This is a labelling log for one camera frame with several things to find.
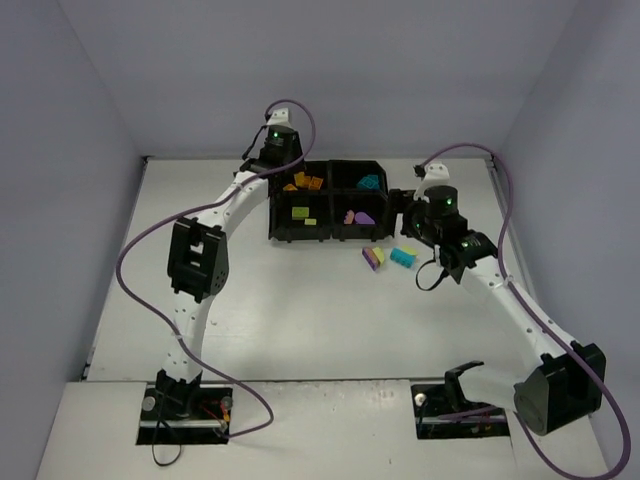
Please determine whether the teal and lime lego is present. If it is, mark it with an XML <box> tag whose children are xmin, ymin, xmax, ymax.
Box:
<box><xmin>390</xmin><ymin>246</ymin><xmax>418</xmax><ymax>269</ymax></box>

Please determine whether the purple rounded lego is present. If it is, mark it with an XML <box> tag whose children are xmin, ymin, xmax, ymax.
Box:
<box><xmin>354</xmin><ymin>212</ymin><xmax>376</xmax><ymax>225</ymax></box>

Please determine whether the purple and lime lego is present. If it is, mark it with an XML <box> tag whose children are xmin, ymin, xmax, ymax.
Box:
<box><xmin>361</xmin><ymin>247</ymin><xmax>385</xmax><ymax>272</ymax></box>

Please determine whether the teal two-stud lego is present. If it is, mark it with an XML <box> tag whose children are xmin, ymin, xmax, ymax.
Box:
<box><xmin>357</xmin><ymin>175</ymin><xmax>371</xmax><ymax>190</ymax></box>

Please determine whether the orange long lego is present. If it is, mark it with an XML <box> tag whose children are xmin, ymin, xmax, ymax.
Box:
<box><xmin>295</xmin><ymin>173</ymin><xmax>311</xmax><ymax>189</ymax></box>

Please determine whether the purple studded lego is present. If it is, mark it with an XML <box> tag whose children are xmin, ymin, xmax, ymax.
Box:
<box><xmin>343</xmin><ymin>210</ymin><xmax>355</xmax><ymax>225</ymax></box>

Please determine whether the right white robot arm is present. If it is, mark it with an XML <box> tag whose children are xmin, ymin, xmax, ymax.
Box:
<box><xmin>391</xmin><ymin>185</ymin><xmax>606</xmax><ymax>436</ymax></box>

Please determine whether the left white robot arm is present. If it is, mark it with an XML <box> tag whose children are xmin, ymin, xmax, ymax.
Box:
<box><xmin>155</xmin><ymin>124</ymin><xmax>302</xmax><ymax>419</ymax></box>

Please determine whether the teal lego in tray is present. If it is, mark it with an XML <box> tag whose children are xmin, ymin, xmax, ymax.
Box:
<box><xmin>365</xmin><ymin>175</ymin><xmax>380</xmax><ymax>190</ymax></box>

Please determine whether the lime lego in tray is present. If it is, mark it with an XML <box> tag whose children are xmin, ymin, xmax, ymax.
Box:
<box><xmin>291</xmin><ymin>206</ymin><xmax>310</xmax><ymax>220</ymax></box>

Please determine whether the black four-compartment tray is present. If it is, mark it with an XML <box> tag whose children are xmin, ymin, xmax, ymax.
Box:
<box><xmin>268</xmin><ymin>159</ymin><xmax>393</xmax><ymax>243</ymax></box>

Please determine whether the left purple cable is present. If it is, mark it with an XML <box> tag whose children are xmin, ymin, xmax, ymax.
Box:
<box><xmin>114</xmin><ymin>98</ymin><xmax>319</xmax><ymax>441</ymax></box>

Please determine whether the purple cable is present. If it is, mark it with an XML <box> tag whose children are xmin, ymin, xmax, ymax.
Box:
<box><xmin>114</xmin><ymin>98</ymin><xmax>319</xmax><ymax>441</ymax></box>
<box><xmin>412</xmin><ymin>143</ymin><xmax>629</xmax><ymax>479</ymax></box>

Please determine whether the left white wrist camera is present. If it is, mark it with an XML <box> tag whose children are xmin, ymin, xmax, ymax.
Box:
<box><xmin>265</xmin><ymin>107</ymin><xmax>291</xmax><ymax>128</ymax></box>

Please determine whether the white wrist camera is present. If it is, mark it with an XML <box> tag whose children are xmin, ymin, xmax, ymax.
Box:
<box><xmin>265</xmin><ymin>107</ymin><xmax>291</xmax><ymax>128</ymax></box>
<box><xmin>414</xmin><ymin>161</ymin><xmax>450</xmax><ymax>196</ymax></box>

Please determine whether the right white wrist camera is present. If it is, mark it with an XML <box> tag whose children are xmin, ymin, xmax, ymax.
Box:
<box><xmin>414</xmin><ymin>161</ymin><xmax>450</xmax><ymax>196</ymax></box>

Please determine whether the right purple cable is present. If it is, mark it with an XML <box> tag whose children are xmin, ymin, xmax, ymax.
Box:
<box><xmin>412</xmin><ymin>143</ymin><xmax>629</xmax><ymax>479</ymax></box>

